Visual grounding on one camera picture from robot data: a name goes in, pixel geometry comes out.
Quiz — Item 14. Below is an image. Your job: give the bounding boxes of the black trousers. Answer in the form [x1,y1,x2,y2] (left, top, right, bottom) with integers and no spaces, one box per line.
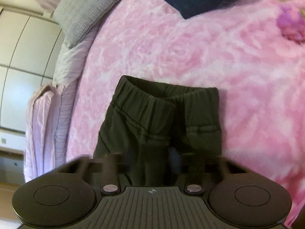
[94,76,222,187]

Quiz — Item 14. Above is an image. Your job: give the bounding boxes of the lilac striped duvet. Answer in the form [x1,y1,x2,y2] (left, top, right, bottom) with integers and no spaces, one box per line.
[24,26,99,182]

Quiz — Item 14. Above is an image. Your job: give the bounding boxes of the pink floral bedspread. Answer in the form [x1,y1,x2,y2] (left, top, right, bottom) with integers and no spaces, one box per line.
[66,0,304,225]

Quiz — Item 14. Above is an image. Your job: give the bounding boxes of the white wardrobe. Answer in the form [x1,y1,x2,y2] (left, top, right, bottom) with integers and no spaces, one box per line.
[1,7,64,184]

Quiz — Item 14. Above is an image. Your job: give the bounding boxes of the grey checked pillow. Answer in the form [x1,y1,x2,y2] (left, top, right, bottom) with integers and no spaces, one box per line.
[53,0,120,48]

